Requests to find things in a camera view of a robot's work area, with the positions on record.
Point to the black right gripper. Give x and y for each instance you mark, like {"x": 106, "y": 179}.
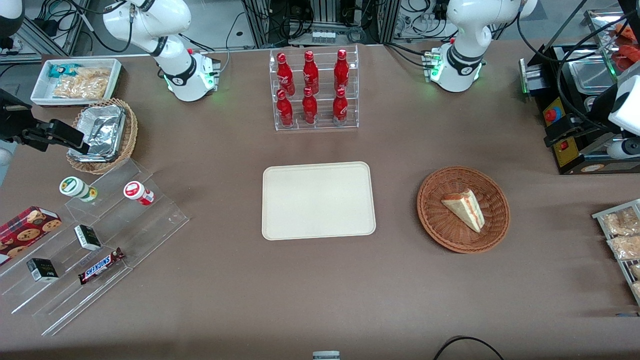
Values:
{"x": 14, "y": 123}

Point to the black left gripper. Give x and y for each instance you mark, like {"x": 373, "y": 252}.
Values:
{"x": 591, "y": 123}

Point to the triangle sandwich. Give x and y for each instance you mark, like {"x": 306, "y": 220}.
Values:
{"x": 465, "y": 209}

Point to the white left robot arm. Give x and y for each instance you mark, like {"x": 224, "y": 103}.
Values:
{"x": 465, "y": 30}

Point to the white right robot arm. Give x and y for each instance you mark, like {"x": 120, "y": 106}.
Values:
{"x": 150, "y": 25}

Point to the tan wicker basket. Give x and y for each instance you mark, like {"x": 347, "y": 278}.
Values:
{"x": 131, "y": 135}

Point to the stainless steel food tray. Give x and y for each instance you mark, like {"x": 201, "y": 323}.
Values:
{"x": 607, "y": 30}

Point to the tray of packaged snacks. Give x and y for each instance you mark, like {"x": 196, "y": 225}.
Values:
{"x": 617, "y": 260}

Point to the brown round wicker basket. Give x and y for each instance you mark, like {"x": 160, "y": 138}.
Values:
{"x": 440, "y": 220}

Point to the cream plastic tray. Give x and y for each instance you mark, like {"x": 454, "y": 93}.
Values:
{"x": 318, "y": 201}

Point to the black appliance with red buttons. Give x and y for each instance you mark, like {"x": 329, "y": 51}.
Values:
{"x": 570, "y": 155}

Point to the silver foil container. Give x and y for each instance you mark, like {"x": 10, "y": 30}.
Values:
{"x": 100, "y": 131}

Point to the white rectangular snack bin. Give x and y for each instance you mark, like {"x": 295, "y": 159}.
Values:
{"x": 40, "y": 95}

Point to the green lid white cup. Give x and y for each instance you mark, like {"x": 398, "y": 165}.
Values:
{"x": 75, "y": 187}

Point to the clear bag of chips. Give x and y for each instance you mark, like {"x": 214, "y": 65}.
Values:
{"x": 82, "y": 85}

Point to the silver box with green light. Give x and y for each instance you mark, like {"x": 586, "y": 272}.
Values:
{"x": 531, "y": 77}

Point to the stainless steel pan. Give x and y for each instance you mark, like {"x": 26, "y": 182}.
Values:
{"x": 592, "y": 77}

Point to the blue snack packet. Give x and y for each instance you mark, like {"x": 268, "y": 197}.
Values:
{"x": 62, "y": 70}

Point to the red lid white cup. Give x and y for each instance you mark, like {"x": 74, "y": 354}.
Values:
{"x": 137, "y": 192}

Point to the red cookie box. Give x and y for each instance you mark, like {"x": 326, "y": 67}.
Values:
{"x": 25, "y": 230}

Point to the small black carton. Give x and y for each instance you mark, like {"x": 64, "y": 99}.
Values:
{"x": 88, "y": 237}
{"x": 42, "y": 270}

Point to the clear bag of pastry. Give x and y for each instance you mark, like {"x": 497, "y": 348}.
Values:
{"x": 636, "y": 290}
{"x": 626, "y": 247}
{"x": 622, "y": 222}
{"x": 635, "y": 271}

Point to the clear acrylic step shelf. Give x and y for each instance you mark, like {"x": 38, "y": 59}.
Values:
{"x": 145, "y": 235}

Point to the Snickers chocolate bar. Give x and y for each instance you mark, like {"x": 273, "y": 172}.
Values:
{"x": 101, "y": 265}

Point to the red cola bottle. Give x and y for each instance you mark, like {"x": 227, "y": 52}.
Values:
{"x": 310, "y": 72}
{"x": 341, "y": 71}
{"x": 284, "y": 75}
{"x": 340, "y": 106}
{"x": 309, "y": 106}
{"x": 284, "y": 109}

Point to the clear acrylic bottle rack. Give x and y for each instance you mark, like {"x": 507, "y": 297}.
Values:
{"x": 316, "y": 124}

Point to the white power strip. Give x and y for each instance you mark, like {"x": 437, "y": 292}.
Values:
{"x": 323, "y": 36}

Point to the aluminium profile frame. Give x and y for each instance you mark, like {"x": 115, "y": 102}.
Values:
{"x": 320, "y": 12}

